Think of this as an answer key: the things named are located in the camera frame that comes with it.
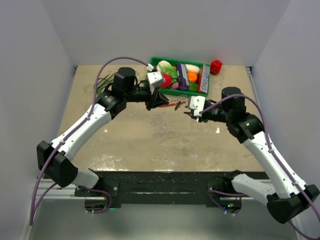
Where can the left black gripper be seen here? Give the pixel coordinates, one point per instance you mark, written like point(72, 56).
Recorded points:
point(155, 100)

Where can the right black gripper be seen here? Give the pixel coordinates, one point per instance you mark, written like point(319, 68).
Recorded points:
point(203, 119)

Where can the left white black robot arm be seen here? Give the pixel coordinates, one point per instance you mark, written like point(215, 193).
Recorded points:
point(55, 158)

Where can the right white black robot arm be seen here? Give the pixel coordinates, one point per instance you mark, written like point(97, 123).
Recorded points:
point(289, 195)

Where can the purple sweet potato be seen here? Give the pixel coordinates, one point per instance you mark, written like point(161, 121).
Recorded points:
point(174, 86)

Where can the red apple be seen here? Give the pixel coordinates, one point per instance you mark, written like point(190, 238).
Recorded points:
point(167, 81)

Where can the green vegetable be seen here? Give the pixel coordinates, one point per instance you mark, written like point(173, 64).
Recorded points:
point(193, 87)

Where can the purple white box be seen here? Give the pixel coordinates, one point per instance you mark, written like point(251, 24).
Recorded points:
point(182, 74)

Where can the white green cabbage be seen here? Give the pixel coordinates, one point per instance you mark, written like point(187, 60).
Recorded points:
point(166, 68)

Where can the orange fruit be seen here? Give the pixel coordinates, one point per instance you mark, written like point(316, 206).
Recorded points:
point(192, 76)

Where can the green plastic bin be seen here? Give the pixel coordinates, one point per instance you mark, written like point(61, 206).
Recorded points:
point(177, 92)

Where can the red grey box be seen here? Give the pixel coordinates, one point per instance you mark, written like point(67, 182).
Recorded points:
point(203, 79)

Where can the white radish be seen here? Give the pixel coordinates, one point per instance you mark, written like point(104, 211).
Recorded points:
point(192, 68)

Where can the red bell pepper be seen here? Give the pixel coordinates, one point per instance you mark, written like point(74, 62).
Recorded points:
point(215, 67)

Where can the green spring onion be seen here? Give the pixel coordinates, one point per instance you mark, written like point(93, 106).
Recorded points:
point(103, 82)

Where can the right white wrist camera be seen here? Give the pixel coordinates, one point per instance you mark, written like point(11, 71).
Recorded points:
point(196, 104)

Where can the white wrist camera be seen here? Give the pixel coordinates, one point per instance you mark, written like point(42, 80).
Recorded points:
point(196, 104)
point(155, 77)

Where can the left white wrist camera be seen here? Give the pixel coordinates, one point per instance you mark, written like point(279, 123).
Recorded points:
point(155, 77)

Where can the black base frame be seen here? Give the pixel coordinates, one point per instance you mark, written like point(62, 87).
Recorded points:
point(212, 189)

